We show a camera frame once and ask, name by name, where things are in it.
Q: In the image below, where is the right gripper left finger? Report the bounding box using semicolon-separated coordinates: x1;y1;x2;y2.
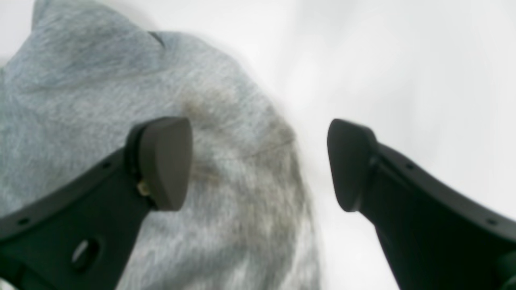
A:
0;117;192;290

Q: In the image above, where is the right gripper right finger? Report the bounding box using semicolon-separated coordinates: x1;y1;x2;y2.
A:
327;119;516;290

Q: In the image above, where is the grey T-shirt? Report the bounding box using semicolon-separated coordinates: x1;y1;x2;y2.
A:
1;0;321;290

